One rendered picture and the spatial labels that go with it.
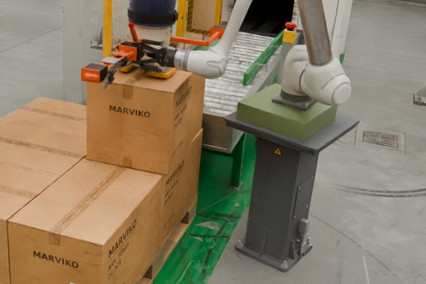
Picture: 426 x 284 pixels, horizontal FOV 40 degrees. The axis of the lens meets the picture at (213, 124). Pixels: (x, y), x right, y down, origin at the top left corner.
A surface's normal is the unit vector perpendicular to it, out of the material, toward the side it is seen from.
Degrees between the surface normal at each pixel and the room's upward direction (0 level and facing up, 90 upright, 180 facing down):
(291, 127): 90
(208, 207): 0
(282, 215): 90
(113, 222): 0
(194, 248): 0
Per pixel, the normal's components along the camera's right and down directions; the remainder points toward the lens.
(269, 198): -0.58, 0.27
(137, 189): 0.09, -0.92
